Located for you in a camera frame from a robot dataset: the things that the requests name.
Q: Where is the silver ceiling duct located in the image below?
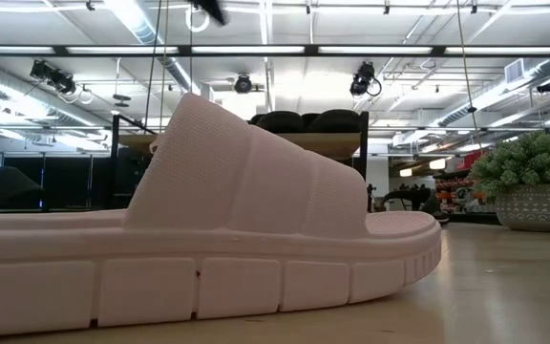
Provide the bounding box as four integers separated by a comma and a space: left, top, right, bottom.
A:
102, 0, 201, 95
434, 56, 550, 128

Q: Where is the green plant in patterned pot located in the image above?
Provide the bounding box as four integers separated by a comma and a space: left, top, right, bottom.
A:
467, 131, 550, 233

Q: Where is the pink slide sandal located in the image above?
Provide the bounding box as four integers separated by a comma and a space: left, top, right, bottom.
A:
0, 92, 443, 338

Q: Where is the thin hanging cable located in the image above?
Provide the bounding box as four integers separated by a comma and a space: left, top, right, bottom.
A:
159, 0, 170, 131
143, 0, 162, 129
455, 0, 485, 155

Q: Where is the store shelf with colourful goods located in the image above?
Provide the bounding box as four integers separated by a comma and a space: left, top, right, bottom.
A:
434, 152, 496, 214

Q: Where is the black slide sandal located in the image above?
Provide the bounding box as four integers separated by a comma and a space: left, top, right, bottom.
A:
249, 110, 306, 135
382, 187, 451, 226
306, 109, 364, 135

